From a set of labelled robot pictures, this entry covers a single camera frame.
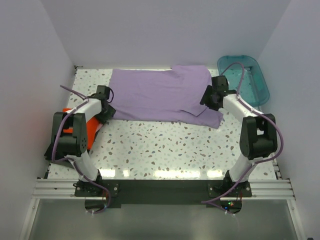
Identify teal plastic basket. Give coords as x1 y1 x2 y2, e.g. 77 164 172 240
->
217 55 270 108

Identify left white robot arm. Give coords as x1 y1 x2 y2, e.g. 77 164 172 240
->
44 85 116 196

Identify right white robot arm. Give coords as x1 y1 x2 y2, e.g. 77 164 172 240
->
200 75 278 197

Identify orange folded t shirt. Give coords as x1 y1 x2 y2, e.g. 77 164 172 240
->
62 108 100 152

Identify aluminium frame rail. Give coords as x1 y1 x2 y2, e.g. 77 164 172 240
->
31 179 295 200

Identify black folded t shirt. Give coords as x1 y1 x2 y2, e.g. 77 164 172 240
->
43 129 101 172

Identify lavender t shirt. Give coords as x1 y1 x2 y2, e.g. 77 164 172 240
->
109 65 223 129

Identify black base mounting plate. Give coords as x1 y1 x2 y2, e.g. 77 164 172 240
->
74 178 252 209

